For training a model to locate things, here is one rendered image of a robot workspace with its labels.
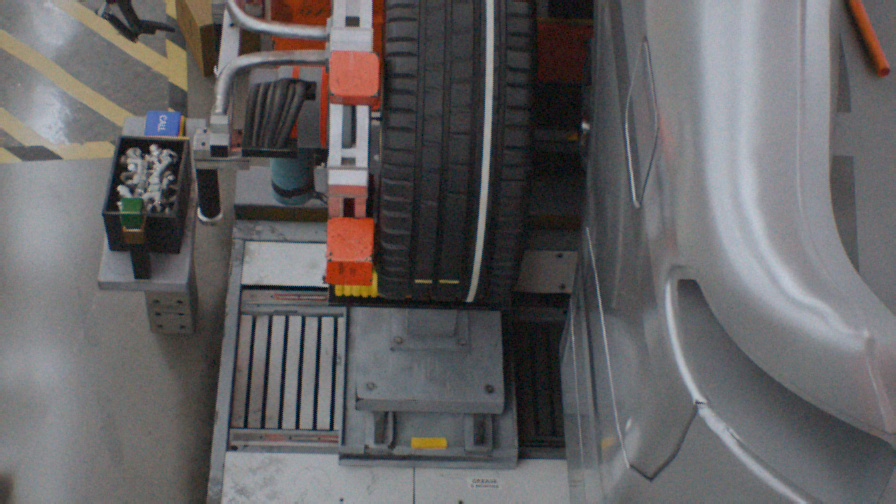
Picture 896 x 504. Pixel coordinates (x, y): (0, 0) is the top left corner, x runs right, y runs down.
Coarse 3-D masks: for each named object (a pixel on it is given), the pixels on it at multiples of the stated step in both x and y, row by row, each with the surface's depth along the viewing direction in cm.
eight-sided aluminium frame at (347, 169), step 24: (336, 0) 234; (336, 24) 231; (360, 24) 231; (336, 48) 229; (360, 48) 229; (336, 120) 230; (360, 120) 230; (336, 144) 231; (360, 144) 231; (336, 168) 231; (360, 168) 231; (336, 192) 233; (360, 192) 233; (336, 216) 238; (360, 216) 238
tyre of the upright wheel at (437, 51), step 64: (384, 0) 272; (448, 0) 229; (512, 0) 229; (384, 64) 228; (448, 64) 226; (512, 64) 225; (384, 128) 226; (448, 128) 226; (512, 128) 226; (384, 192) 229; (448, 192) 229; (512, 192) 229; (384, 256) 237; (448, 256) 236; (512, 256) 237
